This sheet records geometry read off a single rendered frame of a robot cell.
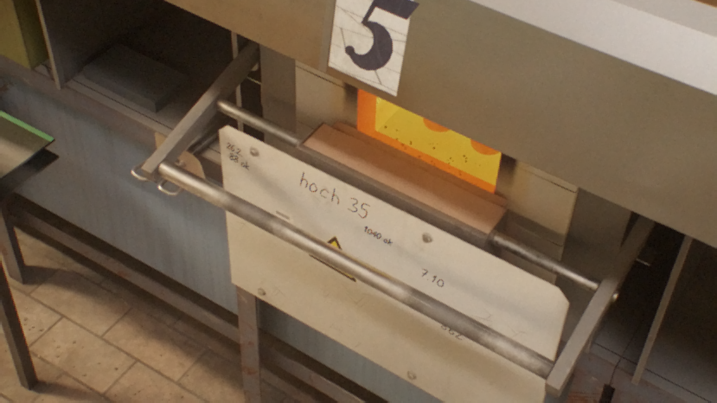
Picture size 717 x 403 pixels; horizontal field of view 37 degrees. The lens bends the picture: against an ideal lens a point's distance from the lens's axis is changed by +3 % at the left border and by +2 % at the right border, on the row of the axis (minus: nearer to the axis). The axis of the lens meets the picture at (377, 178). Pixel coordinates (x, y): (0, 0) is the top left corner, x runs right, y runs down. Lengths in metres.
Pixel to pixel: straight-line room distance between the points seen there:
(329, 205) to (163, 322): 1.29
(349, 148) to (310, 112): 0.14
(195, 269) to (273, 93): 0.77
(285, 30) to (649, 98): 0.41
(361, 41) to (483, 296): 0.56
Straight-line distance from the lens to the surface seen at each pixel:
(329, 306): 1.81
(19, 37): 2.22
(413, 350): 1.76
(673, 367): 1.78
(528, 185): 1.55
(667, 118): 1.01
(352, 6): 1.12
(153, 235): 2.47
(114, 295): 2.92
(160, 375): 2.75
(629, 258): 1.49
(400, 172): 1.58
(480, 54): 1.06
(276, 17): 1.18
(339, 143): 1.62
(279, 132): 1.63
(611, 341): 1.78
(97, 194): 2.52
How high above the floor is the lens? 2.24
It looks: 45 degrees down
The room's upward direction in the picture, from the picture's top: 3 degrees clockwise
